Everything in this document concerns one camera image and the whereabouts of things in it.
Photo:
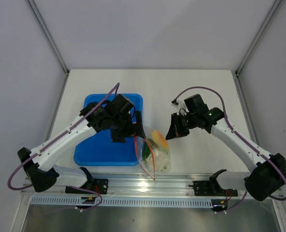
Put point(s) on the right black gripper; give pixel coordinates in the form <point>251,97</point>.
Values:
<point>175,130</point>

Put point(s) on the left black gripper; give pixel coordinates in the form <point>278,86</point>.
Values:
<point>135,130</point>

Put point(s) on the yellow orange mango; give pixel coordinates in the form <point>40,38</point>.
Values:
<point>159,139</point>

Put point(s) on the dark green cucumber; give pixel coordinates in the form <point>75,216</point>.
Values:
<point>146,150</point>

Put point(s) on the white cauliflower with leaves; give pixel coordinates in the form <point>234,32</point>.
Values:
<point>162,161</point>

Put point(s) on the clear zip bag orange zipper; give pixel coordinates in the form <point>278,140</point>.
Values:
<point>152,152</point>

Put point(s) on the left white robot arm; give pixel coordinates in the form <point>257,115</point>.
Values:
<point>119,116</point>

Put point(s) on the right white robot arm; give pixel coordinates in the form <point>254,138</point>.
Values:
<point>266,173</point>

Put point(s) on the blue plastic bin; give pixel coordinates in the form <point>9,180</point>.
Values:
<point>99,150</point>

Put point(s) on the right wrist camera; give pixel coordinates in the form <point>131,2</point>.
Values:
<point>179,105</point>

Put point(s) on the aluminium front rail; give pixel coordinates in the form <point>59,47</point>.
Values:
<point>129,184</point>

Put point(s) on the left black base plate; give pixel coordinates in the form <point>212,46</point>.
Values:
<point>94,186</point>

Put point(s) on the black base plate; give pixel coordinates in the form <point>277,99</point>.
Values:
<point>210,188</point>
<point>94,186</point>

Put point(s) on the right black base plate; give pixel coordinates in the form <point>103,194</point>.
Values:
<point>210,188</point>

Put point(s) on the white slotted cable duct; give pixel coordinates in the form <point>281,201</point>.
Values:
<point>124,201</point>

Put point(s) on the right aluminium frame post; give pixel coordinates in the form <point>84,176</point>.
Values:
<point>263,28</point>

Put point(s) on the aluminium frame post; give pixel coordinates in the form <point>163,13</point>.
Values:
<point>47,34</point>
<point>263,28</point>

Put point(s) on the left aluminium frame post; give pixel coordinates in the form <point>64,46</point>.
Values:
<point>47,34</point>

